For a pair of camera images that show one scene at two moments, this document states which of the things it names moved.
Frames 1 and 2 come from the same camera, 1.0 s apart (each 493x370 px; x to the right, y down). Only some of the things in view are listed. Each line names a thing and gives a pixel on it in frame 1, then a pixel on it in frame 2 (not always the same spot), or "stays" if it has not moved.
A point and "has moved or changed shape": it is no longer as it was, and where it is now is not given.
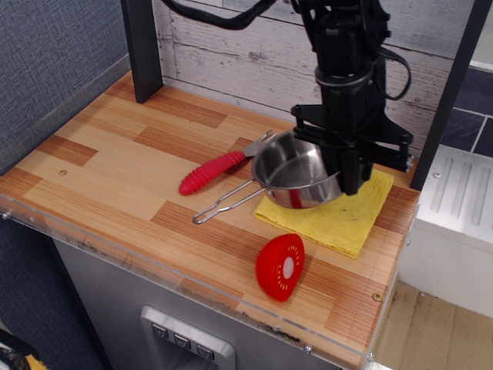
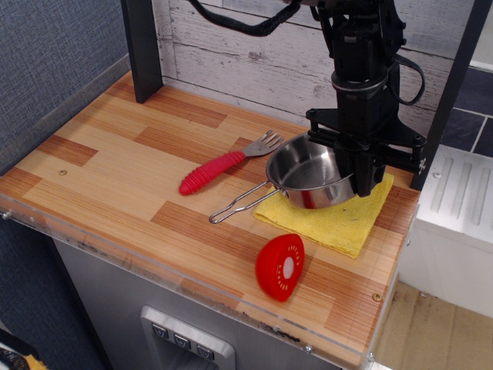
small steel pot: [293, 167] has moved or changed shape
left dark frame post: [142, 38] stays
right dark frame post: [451, 91] stays
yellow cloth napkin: [341, 225] stays
